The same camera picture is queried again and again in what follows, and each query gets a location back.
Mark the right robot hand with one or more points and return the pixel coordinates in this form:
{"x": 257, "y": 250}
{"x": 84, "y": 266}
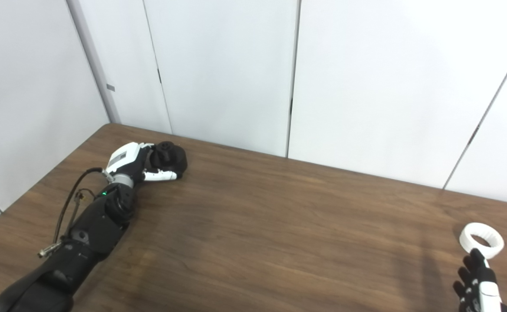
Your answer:
{"x": 481, "y": 286}

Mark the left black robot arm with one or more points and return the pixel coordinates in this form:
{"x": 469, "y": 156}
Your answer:
{"x": 93, "y": 229}

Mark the round black part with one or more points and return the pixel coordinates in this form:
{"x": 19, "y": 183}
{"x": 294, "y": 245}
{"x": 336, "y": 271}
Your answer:
{"x": 173, "y": 158}

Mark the grey wall corner post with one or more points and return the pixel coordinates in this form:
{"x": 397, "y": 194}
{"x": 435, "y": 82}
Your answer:
{"x": 95, "y": 60}

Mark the small grey post tag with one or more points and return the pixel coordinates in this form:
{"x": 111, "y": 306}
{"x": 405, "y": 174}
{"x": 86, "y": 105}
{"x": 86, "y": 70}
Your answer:
{"x": 110, "y": 87}

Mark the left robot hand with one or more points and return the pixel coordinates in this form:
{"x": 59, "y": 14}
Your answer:
{"x": 125, "y": 156}

